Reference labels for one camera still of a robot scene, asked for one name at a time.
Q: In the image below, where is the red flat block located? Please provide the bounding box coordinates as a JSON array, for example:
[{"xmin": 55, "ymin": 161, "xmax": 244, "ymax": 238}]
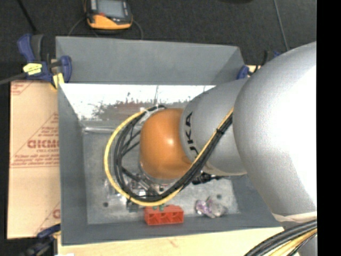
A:
[{"xmin": 144, "ymin": 204, "xmax": 185, "ymax": 226}]

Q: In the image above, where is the purple and clear plastic object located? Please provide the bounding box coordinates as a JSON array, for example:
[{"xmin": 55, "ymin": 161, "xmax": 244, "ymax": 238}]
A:
[{"xmin": 195, "ymin": 196, "xmax": 228, "ymax": 219}]

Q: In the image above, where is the brown cardboard board, red print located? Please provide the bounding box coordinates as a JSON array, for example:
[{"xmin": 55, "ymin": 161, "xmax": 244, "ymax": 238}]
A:
[{"xmin": 6, "ymin": 79, "xmax": 62, "ymax": 240}]

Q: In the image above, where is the grey metal bin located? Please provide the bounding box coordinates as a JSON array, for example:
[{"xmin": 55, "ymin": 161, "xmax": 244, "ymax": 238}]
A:
[{"xmin": 55, "ymin": 36, "xmax": 285, "ymax": 245}]

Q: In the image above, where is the black cylinder on white bracket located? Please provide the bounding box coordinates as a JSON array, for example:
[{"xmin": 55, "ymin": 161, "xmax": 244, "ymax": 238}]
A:
[{"xmin": 191, "ymin": 171, "xmax": 223, "ymax": 186}]

